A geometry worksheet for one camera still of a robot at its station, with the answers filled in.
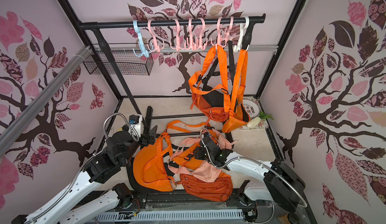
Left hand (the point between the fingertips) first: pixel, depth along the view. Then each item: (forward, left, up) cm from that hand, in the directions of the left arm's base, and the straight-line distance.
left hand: (147, 127), depth 69 cm
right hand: (-2, -23, -22) cm, 31 cm away
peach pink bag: (-12, -27, -24) cm, 38 cm away
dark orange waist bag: (-22, -34, -23) cm, 47 cm away
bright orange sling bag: (+18, -50, -12) cm, 54 cm away
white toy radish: (+19, -63, -24) cm, 70 cm away
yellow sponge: (+17, +29, -27) cm, 44 cm away
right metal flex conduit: (-18, -41, +6) cm, 45 cm away
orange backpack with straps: (-9, +2, -24) cm, 25 cm away
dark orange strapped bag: (+23, -34, -8) cm, 42 cm away
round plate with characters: (+36, -67, -28) cm, 81 cm away
